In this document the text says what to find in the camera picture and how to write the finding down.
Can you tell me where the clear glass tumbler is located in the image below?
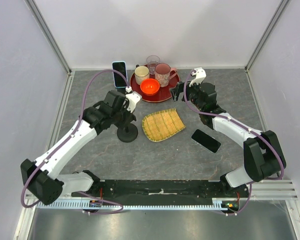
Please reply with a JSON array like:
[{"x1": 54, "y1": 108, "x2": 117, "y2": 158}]
[{"x1": 146, "y1": 55, "x2": 160, "y2": 75}]

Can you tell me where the left aluminium frame post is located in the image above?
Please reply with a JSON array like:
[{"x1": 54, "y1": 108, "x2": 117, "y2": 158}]
[{"x1": 24, "y1": 0, "x2": 72, "y2": 75}]

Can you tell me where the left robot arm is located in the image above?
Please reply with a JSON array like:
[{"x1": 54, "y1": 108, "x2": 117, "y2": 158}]
[{"x1": 20, "y1": 90, "x2": 142, "y2": 205}]

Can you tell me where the aluminium frame post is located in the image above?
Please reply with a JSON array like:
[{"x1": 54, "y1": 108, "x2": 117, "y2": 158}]
[
  {"x1": 24, "y1": 0, "x2": 72, "y2": 75},
  {"x1": 244, "y1": 0, "x2": 291, "y2": 73}
]

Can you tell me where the pink patterned mug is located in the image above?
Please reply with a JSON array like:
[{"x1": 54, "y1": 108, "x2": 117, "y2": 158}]
[{"x1": 154, "y1": 63, "x2": 178, "y2": 88}]

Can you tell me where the blue-cased smartphone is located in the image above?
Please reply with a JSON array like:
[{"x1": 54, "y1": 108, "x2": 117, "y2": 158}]
[{"x1": 112, "y1": 61, "x2": 127, "y2": 89}]

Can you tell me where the red round tray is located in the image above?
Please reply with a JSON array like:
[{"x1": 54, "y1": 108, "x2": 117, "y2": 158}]
[{"x1": 130, "y1": 71, "x2": 180, "y2": 103}]

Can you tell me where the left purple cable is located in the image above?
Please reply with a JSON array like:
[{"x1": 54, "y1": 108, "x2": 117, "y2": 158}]
[{"x1": 20, "y1": 69, "x2": 131, "y2": 216}]

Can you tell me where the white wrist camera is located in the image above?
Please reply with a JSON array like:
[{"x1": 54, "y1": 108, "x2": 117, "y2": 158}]
[
  {"x1": 125, "y1": 86, "x2": 142, "y2": 113},
  {"x1": 189, "y1": 67, "x2": 207, "y2": 87}
]

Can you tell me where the black smartphone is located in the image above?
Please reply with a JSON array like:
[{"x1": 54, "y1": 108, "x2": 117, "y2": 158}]
[{"x1": 191, "y1": 129, "x2": 221, "y2": 153}]

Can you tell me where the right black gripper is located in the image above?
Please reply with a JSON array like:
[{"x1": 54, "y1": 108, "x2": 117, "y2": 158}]
[{"x1": 169, "y1": 78, "x2": 204, "y2": 111}]

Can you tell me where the black round-base phone holder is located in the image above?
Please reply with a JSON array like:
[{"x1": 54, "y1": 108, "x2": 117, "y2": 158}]
[{"x1": 116, "y1": 123, "x2": 139, "y2": 143}]

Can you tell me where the cream mug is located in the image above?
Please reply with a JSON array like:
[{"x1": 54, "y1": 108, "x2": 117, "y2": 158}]
[{"x1": 134, "y1": 65, "x2": 150, "y2": 85}]

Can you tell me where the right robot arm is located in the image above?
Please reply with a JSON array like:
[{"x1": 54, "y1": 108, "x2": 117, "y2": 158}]
[{"x1": 169, "y1": 82, "x2": 287, "y2": 197}]

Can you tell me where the woven bamboo tray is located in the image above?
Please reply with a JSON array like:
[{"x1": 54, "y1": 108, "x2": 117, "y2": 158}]
[{"x1": 141, "y1": 108, "x2": 186, "y2": 142}]

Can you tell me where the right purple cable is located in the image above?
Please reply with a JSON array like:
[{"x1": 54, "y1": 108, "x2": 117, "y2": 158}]
[{"x1": 184, "y1": 71, "x2": 285, "y2": 216}]

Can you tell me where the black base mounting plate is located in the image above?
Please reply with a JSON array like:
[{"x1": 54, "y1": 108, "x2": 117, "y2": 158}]
[{"x1": 85, "y1": 179, "x2": 249, "y2": 200}]

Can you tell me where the orange bowl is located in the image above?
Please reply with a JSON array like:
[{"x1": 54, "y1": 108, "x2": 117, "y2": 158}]
[{"x1": 140, "y1": 78, "x2": 160, "y2": 96}]

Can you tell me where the slotted cable duct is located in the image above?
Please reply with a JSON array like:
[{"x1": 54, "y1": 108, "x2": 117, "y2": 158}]
[{"x1": 36, "y1": 197, "x2": 240, "y2": 211}]

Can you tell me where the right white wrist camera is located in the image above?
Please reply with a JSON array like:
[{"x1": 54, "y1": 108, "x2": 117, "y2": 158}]
[{"x1": 189, "y1": 67, "x2": 207, "y2": 87}]

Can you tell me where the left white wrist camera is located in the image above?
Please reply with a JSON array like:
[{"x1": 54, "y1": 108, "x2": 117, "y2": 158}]
[{"x1": 125, "y1": 86, "x2": 142, "y2": 113}]

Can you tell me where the right aluminium frame post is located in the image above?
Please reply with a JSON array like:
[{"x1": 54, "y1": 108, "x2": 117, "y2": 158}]
[{"x1": 244, "y1": 0, "x2": 291, "y2": 73}]

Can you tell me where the purple cable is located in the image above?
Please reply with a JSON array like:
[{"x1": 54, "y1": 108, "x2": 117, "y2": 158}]
[
  {"x1": 184, "y1": 71, "x2": 285, "y2": 216},
  {"x1": 20, "y1": 69, "x2": 131, "y2": 216}
]

